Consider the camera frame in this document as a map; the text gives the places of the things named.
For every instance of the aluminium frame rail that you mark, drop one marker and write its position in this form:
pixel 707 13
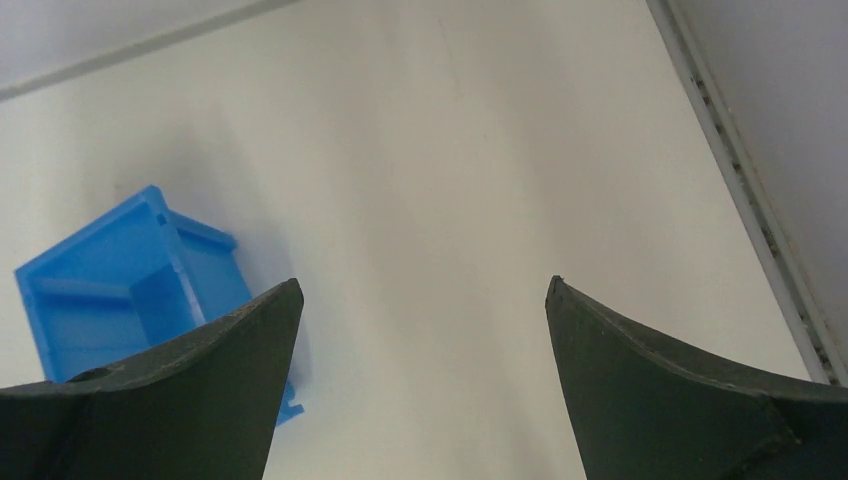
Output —
pixel 50 42
pixel 783 271

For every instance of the aluminium frame rail back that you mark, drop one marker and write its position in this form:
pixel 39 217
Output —
pixel 50 42

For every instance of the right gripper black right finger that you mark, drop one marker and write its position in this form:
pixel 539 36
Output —
pixel 645 405

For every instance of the blue plastic storage bin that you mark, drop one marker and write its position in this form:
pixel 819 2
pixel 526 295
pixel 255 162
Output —
pixel 138 276

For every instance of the aluminium frame rail right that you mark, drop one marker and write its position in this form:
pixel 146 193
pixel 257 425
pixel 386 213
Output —
pixel 783 271

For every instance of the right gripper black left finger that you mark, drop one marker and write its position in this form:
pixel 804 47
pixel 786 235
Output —
pixel 203 405

